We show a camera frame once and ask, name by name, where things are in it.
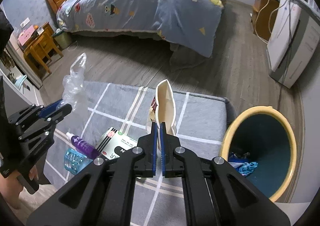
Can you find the blue wet wipes pack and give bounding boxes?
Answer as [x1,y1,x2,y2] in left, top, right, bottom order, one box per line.
[228,152,258,177]

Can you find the small green waste bin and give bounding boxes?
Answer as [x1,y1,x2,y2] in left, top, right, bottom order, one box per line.
[52,28,72,49]

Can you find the blue cartoon duvet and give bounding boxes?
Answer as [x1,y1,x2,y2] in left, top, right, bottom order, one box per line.
[56,0,225,58]

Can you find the light blue plastic basket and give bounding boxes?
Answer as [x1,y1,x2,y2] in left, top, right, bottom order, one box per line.
[64,148,93,175]

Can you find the red white paper cup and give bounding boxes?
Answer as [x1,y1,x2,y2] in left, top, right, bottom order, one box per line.
[146,79,177,150]

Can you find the grey checked floor mat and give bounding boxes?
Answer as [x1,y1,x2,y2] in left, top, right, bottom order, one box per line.
[43,80,237,226]

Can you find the clear plastic bag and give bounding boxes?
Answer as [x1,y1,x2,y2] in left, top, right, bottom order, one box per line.
[57,53,87,111]

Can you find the yellow rimmed teal trash bin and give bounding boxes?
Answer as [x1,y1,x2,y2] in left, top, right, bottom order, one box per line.
[220,106,297,202]

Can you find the purple spray bottle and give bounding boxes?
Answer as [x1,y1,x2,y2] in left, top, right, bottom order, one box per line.
[66,132,100,159]

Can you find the pink box on stool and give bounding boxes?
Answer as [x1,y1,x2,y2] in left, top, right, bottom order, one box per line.
[18,25,35,46]

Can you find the person's left hand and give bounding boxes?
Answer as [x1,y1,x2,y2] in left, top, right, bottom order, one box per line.
[0,170,23,210]

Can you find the wooden bedside stool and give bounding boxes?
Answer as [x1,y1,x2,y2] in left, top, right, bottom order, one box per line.
[23,22,63,78]

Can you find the wooden tv cabinet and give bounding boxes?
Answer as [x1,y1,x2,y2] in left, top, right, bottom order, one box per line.
[251,0,279,41]

